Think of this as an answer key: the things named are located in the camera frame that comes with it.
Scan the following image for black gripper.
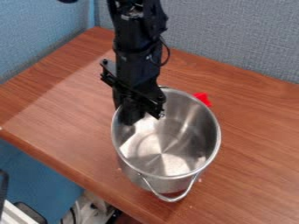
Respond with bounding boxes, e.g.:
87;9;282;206
100;46;166;126

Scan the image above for stainless steel pot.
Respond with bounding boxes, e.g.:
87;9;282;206
111;87;222;202

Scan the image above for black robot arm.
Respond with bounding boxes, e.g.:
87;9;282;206
100;0;171;125

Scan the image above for red plastic block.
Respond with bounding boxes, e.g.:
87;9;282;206
194;93;212;107

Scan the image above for white radiator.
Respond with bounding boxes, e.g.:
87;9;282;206
0;200;48;224

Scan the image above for white cables under table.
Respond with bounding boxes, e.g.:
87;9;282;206
60;191;122;224

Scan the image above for black strap loop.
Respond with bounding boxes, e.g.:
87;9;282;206
0;170;11;220

